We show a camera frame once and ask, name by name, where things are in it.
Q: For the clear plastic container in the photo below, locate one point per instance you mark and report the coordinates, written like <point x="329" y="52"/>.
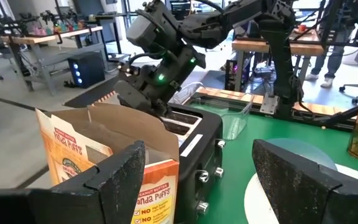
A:
<point x="235" y="124"/>

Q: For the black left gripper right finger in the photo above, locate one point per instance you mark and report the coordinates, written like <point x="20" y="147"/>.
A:
<point x="306" y="196"/>

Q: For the dark monitor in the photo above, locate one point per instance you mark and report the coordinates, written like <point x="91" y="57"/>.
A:
<point x="180" y="9"/>

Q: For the wooden-top grey workbench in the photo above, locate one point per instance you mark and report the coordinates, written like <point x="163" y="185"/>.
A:
<point x="42" y="39"/>

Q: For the wooden-top table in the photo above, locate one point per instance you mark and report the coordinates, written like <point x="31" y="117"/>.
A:
<point x="253" y="46"/>

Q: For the colourful toys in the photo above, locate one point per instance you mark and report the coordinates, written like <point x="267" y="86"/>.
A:
<point x="57" y="28"/>

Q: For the black background robot arm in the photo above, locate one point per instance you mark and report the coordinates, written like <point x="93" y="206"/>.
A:
<point x="14" y="23"/>

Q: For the black four-slot toaster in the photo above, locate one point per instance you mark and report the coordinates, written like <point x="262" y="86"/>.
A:
<point x="197" y="161"/>

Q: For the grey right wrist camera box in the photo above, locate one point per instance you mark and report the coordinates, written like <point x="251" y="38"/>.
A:
<point x="141" y="31"/>

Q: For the black computer tower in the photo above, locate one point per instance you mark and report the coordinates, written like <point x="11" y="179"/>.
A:
<point x="89" y="68"/>

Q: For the green table mat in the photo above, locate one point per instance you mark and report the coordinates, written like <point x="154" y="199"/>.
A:
<point x="275" y="130"/>

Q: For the black hazard-striped floor mat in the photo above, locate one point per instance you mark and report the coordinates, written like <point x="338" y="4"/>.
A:
<point x="89" y="96"/>

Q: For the panda puffs cereal box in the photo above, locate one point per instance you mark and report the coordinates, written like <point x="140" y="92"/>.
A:
<point x="73" y="146"/>

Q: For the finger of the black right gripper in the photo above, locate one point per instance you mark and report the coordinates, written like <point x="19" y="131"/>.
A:
<point x="135" y="98"/>
<point x="165" y="110"/>

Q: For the light blue bowl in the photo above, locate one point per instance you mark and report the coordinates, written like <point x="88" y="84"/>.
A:
<point x="297" y="149"/>

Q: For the red cup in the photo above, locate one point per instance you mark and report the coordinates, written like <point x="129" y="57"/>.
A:
<point x="301" y="28"/>

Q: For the black aluminium table frame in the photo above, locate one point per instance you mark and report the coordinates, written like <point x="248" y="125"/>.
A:
<point x="340" y="119"/>

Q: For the person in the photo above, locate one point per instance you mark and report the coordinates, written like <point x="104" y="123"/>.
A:
<point x="334" y="62"/>

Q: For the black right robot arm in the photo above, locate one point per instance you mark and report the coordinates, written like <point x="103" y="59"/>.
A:
<point x="278" y="62"/>

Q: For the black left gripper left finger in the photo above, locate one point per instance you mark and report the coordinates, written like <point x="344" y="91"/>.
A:
<point x="73" y="205"/>

